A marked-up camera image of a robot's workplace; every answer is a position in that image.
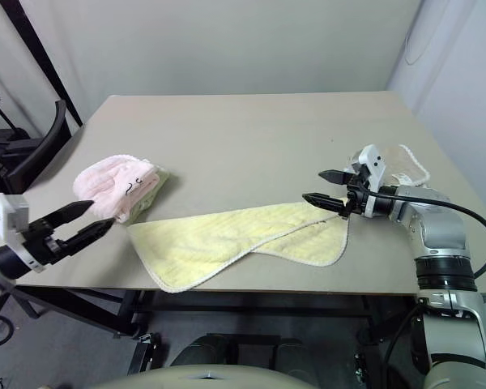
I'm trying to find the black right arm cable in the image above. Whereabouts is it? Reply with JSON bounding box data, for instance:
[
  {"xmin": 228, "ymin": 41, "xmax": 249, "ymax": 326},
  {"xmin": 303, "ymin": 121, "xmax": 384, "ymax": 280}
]
[{"xmin": 358, "ymin": 181, "xmax": 486, "ymax": 280}]

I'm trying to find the green folded towel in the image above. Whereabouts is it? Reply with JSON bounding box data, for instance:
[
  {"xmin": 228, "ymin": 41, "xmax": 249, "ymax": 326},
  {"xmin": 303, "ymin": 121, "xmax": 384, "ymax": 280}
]
[{"xmin": 128, "ymin": 167, "xmax": 172, "ymax": 224}]

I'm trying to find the metal table leg bracket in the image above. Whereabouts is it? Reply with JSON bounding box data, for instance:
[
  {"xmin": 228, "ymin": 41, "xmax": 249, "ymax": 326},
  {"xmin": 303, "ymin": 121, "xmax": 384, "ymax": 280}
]
[{"xmin": 126, "ymin": 331, "xmax": 162, "ymax": 378}]

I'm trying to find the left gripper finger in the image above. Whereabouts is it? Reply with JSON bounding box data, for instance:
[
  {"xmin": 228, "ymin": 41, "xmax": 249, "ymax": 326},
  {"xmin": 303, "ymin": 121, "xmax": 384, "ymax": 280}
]
[
  {"xmin": 44, "ymin": 199, "xmax": 96, "ymax": 231},
  {"xmin": 64, "ymin": 218, "xmax": 117, "ymax": 254}
]

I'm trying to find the black diagonal bar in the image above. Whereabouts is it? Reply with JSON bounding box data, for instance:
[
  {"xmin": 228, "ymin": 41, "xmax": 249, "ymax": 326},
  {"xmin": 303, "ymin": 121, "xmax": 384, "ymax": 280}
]
[{"xmin": 17, "ymin": 0, "xmax": 84, "ymax": 127}]

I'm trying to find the black table frame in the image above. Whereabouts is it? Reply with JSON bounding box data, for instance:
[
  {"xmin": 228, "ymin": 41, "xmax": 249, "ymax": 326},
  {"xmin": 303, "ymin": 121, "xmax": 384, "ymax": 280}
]
[{"xmin": 12, "ymin": 284, "xmax": 419, "ymax": 342}]

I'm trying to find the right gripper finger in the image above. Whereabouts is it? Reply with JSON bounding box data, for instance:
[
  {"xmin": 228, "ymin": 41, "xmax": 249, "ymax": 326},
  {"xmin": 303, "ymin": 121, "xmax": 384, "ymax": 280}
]
[
  {"xmin": 318, "ymin": 169, "xmax": 356, "ymax": 187},
  {"xmin": 301, "ymin": 192, "xmax": 348, "ymax": 216}
]

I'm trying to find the pink folded towel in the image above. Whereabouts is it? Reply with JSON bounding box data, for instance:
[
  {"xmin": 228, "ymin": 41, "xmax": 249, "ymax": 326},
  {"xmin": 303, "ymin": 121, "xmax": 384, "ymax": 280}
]
[{"xmin": 72, "ymin": 154, "xmax": 160, "ymax": 224}]

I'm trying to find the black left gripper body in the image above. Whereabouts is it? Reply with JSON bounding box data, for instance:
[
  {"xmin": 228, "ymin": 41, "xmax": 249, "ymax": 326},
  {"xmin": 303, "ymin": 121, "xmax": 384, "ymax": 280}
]
[{"xmin": 23, "ymin": 220, "xmax": 73, "ymax": 267}]

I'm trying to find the grey robot torso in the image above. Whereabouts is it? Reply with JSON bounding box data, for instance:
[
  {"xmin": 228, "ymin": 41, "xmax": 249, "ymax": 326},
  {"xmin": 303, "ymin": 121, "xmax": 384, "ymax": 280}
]
[{"xmin": 79, "ymin": 363, "xmax": 305, "ymax": 389}]

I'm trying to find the white cloth with trim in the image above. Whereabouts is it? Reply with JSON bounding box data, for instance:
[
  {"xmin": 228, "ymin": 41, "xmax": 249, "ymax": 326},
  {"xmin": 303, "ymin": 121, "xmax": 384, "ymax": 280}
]
[{"xmin": 382, "ymin": 143, "xmax": 432, "ymax": 190}]

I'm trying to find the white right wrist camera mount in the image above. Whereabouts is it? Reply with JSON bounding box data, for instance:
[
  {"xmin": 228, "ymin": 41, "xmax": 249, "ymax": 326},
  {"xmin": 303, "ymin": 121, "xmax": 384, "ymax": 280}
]
[{"xmin": 349, "ymin": 143, "xmax": 389, "ymax": 218}]

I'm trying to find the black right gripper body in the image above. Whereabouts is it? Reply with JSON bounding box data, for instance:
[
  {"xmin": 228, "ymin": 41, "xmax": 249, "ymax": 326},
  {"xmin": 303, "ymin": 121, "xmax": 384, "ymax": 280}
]
[{"xmin": 341, "ymin": 171, "xmax": 369, "ymax": 219}]

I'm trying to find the yellow towel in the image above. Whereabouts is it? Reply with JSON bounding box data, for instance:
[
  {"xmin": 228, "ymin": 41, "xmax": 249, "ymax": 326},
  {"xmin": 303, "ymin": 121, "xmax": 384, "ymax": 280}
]
[{"xmin": 126, "ymin": 201, "xmax": 352, "ymax": 294}]

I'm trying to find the black chair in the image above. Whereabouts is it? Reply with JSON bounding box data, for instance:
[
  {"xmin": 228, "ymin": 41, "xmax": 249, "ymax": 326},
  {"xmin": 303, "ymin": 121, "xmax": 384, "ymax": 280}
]
[{"xmin": 2, "ymin": 99, "xmax": 73, "ymax": 194}]

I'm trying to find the dark rounded shape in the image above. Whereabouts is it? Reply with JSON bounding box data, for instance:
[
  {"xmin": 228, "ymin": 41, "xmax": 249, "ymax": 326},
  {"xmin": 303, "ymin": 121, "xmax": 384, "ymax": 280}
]
[
  {"xmin": 274, "ymin": 342, "xmax": 309, "ymax": 370},
  {"xmin": 171, "ymin": 333, "xmax": 232, "ymax": 368}
]

